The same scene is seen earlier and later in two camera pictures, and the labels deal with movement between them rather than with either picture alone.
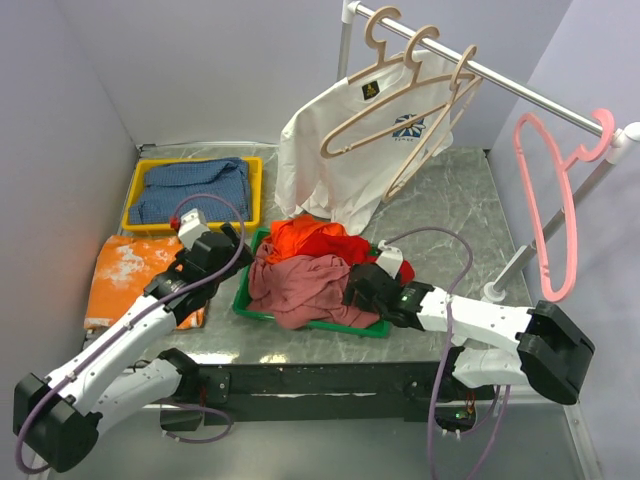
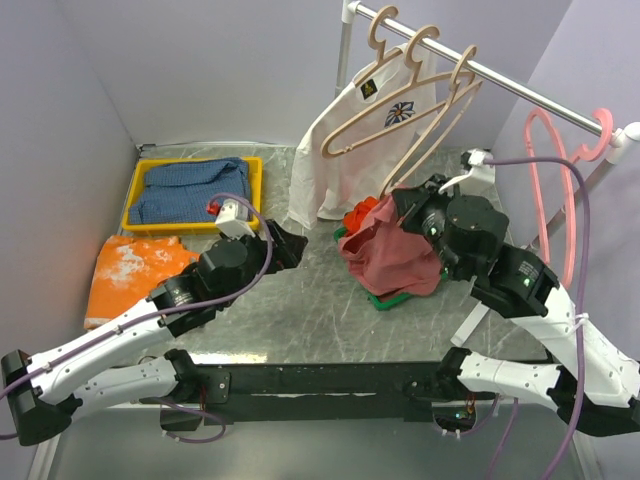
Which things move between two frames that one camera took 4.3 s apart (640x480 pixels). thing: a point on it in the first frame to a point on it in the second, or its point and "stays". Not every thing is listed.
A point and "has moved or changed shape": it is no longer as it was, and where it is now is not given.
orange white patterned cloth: (120, 269) stays
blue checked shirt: (219, 187) stays
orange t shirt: (286, 237) to (352, 219)
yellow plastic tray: (254, 165) stays
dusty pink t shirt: (304, 291) to (387, 259)
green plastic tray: (377, 329) has moved or changed shape
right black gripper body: (370, 306) to (426, 214)
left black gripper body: (237, 265) to (281, 257)
